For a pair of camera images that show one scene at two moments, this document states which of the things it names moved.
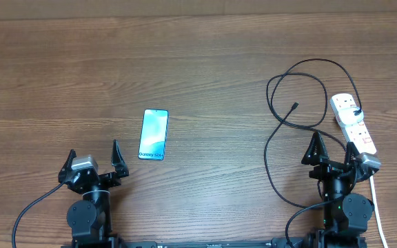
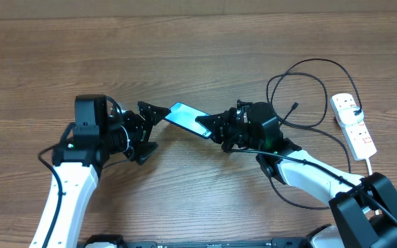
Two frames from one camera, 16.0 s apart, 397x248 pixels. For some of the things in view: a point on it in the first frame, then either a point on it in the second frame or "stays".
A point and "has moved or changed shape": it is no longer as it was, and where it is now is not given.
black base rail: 294,242 stays
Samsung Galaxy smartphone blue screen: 153,134 has moved or changed shape
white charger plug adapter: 347,117 stays
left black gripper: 112,178 -> 129,118
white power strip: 355,133 stays
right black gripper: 326,166 -> 219,124
